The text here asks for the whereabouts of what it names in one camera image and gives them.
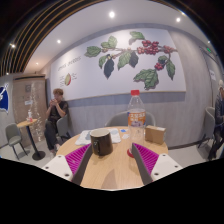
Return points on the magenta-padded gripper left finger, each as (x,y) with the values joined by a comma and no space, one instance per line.
(76,159)

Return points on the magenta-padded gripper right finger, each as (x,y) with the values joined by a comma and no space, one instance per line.
(146,158)

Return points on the clear orange-label drink bottle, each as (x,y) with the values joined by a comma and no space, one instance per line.
(136,123)

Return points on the white and blue printed mat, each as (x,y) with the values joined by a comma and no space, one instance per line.
(83,137)

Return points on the small brown cardboard box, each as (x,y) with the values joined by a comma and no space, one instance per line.
(155,135)

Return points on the dark brown mug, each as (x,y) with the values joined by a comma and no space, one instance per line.
(101,143)

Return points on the grey upholstered chair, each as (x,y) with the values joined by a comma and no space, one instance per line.
(63,126)
(209,123)
(116,120)
(13,135)

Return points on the person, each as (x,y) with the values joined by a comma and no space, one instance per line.
(55,115)
(219,116)

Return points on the small round side table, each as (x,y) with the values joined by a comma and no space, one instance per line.
(28,124)

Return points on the small bottle with red label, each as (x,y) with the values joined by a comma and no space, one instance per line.
(30,116)

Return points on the green exit sign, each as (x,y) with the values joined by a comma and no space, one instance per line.
(209,50)

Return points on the recessed ceiling lights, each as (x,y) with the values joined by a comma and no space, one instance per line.
(111,14)

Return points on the blue wall poster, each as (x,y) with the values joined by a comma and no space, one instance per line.
(4,98)

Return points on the white paper wall notice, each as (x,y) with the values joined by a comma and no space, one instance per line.
(212,75)

